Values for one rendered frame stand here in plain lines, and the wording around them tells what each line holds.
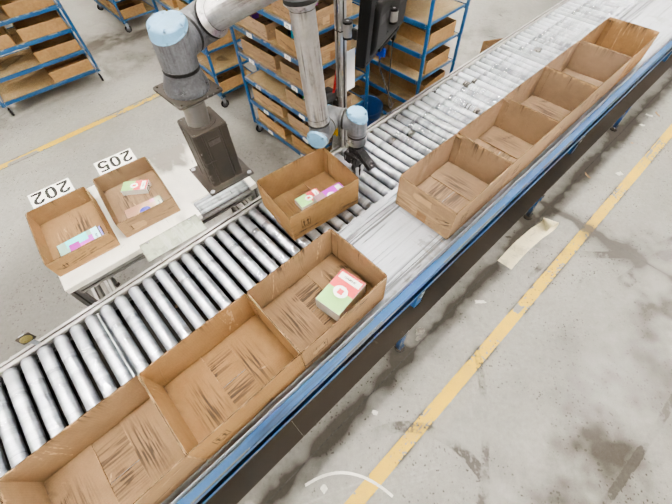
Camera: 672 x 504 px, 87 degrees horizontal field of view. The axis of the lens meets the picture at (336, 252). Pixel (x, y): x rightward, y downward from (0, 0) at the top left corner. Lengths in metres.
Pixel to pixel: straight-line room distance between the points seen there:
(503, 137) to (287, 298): 1.39
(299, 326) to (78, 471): 0.78
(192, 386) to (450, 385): 1.43
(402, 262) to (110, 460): 1.18
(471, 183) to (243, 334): 1.21
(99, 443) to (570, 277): 2.66
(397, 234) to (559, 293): 1.47
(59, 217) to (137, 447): 1.31
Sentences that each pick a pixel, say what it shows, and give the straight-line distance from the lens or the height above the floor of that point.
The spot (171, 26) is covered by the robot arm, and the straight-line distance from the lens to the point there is 1.65.
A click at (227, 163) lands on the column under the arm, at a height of 0.86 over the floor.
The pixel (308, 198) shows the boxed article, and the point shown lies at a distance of 1.79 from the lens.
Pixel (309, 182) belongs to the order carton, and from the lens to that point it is 1.91.
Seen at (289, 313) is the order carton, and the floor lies 0.89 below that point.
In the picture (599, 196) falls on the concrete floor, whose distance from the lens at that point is 3.45.
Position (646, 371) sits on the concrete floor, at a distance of 2.76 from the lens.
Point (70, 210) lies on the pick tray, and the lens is 2.27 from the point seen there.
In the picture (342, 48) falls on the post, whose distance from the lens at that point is 1.82.
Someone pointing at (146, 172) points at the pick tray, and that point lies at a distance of 2.26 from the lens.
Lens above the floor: 2.10
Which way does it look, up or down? 56 degrees down
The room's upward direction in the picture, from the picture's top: 3 degrees counter-clockwise
